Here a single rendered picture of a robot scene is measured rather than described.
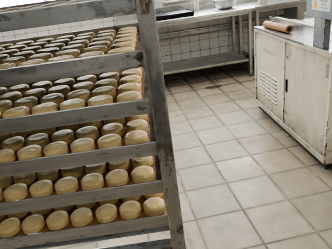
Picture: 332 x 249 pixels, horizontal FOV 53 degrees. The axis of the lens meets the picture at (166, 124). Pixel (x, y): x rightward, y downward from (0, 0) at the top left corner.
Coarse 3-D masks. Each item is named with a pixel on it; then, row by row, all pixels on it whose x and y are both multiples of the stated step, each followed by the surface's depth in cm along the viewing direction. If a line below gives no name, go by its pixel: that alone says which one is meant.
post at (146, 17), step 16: (144, 0) 51; (144, 16) 52; (144, 32) 53; (144, 48) 54; (144, 64) 56; (160, 64) 56; (160, 80) 57; (160, 96) 58; (160, 112) 59; (160, 128) 60; (160, 144) 62; (160, 160) 63; (176, 176) 65; (176, 192) 66; (176, 208) 68; (176, 224) 69; (176, 240) 71
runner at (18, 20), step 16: (96, 0) 54; (112, 0) 54; (128, 0) 54; (0, 16) 54; (16, 16) 54; (32, 16) 54; (48, 16) 54; (64, 16) 54; (80, 16) 55; (96, 16) 55; (112, 16) 55
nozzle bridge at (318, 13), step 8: (312, 0) 203; (320, 0) 195; (328, 0) 187; (312, 8) 205; (320, 8) 196; (328, 8) 189; (312, 16) 206; (320, 16) 198; (328, 16) 190; (320, 24) 199; (328, 24) 195; (320, 32) 200; (328, 32) 197; (320, 40) 202; (328, 40) 199; (320, 48) 203; (328, 48) 201
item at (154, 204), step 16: (64, 208) 81; (80, 208) 79; (96, 208) 81; (112, 208) 77; (128, 208) 76; (144, 208) 76; (160, 208) 75; (0, 224) 77; (16, 224) 76; (32, 224) 75; (48, 224) 75; (64, 224) 76; (80, 224) 75
